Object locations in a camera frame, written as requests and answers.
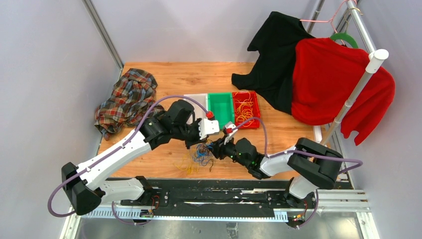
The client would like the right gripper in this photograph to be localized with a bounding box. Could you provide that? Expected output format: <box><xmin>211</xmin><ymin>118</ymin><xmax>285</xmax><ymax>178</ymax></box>
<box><xmin>207</xmin><ymin>134</ymin><xmax>250</xmax><ymax>168</ymax></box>

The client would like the blue cable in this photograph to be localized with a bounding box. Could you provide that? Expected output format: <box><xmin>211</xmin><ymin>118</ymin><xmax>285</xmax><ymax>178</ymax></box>
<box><xmin>191</xmin><ymin>140</ymin><xmax>215</xmax><ymax>167</ymax></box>

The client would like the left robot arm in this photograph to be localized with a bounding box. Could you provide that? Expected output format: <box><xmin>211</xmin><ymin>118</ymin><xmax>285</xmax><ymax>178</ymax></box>
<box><xmin>48</xmin><ymin>97</ymin><xmax>214</xmax><ymax>217</ymax></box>

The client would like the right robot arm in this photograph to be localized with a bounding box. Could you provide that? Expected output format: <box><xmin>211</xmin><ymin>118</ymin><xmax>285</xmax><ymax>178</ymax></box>
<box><xmin>210</xmin><ymin>137</ymin><xmax>343</xmax><ymax>208</ymax></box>

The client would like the white plastic bin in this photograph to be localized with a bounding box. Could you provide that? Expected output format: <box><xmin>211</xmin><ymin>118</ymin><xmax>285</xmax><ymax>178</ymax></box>
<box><xmin>184</xmin><ymin>93</ymin><xmax>209</xmax><ymax>113</ymax></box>

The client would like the green plastic bin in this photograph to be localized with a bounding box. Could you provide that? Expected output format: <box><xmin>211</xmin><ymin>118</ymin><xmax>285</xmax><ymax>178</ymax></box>
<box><xmin>208</xmin><ymin>92</ymin><xmax>235</xmax><ymax>130</ymax></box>

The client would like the red plastic bin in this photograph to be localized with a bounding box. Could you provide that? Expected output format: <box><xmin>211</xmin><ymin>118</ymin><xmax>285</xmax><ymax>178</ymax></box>
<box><xmin>232</xmin><ymin>90</ymin><xmax>261</xmax><ymax>126</ymax></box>

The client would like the plaid shirt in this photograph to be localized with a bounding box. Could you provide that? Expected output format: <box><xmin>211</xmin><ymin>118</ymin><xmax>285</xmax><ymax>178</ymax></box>
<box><xmin>94</xmin><ymin>68</ymin><xmax>158</xmax><ymax>140</ymax></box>

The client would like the black t-shirt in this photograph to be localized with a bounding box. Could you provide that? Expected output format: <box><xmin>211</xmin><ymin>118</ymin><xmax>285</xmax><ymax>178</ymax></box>
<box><xmin>231</xmin><ymin>11</ymin><xmax>313</xmax><ymax>115</ymax></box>

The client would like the red t-shirt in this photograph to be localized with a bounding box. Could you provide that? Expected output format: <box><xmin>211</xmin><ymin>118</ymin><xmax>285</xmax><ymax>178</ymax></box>
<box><xmin>291</xmin><ymin>38</ymin><xmax>395</xmax><ymax>145</ymax></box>

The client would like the green hanger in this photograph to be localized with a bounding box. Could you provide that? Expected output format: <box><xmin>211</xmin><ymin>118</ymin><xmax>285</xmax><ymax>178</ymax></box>
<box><xmin>330</xmin><ymin>32</ymin><xmax>359</xmax><ymax>49</ymax></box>

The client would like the pink hanger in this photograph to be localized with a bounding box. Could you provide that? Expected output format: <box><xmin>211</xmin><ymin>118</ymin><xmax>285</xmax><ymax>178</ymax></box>
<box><xmin>300</xmin><ymin>0</ymin><xmax>363</xmax><ymax>34</ymax></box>

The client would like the white clothes rack pole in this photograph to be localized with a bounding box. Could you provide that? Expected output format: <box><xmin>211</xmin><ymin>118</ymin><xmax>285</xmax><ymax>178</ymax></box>
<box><xmin>320</xmin><ymin>49</ymin><xmax>389</xmax><ymax>145</ymax></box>

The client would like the brown cable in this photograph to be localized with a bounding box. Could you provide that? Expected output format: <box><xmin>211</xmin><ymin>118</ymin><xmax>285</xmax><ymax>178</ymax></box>
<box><xmin>189</xmin><ymin>140</ymin><xmax>218</xmax><ymax>173</ymax></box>

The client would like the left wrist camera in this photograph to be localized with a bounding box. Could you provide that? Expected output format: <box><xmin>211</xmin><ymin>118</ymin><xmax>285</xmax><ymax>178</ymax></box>
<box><xmin>199</xmin><ymin>119</ymin><xmax>220</xmax><ymax>139</ymax></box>

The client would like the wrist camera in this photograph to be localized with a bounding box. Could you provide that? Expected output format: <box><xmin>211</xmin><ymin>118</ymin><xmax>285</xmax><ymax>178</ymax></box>
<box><xmin>223</xmin><ymin>121</ymin><xmax>237</xmax><ymax>145</ymax></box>
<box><xmin>199</xmin><ymin>119</ymin><xmax>220</xmax><ymax>139</ymax></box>

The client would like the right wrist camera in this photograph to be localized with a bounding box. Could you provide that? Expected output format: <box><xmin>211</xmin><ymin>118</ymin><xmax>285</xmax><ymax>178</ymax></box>
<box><xmin>223</xmin><ymin>121</ymin><xmax>237</xmax><ymax>145</ymax></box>

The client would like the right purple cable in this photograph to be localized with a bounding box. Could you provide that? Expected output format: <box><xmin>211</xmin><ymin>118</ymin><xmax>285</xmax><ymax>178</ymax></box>
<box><xmin>227</xmin><ymin>117</ymin><xmax>363</xmax><ymax>174</ymax></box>

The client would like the purple cable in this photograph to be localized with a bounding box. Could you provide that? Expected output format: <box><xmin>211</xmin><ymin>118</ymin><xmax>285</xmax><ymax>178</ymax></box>
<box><xmin>47</xmin><ymin>95</ymin><xmax>214</xmax><ymax>227</ymax></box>
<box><xmin>227</xmin><ymin>117</ymin><xmax>363</xmax><ymax>174</ymax></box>

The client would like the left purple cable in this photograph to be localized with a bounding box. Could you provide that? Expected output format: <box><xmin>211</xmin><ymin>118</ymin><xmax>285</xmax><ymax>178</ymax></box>
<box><xmin>47</xmin><ymin>95</ymin><xmax>214</xmax><ymax>227</ymax></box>

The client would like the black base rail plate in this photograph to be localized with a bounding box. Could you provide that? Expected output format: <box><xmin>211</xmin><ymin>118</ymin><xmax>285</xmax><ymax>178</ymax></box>
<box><xmin>89</xmin><ymin>178</ymin><xmax>317</xmax><ymax>219</ymax></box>

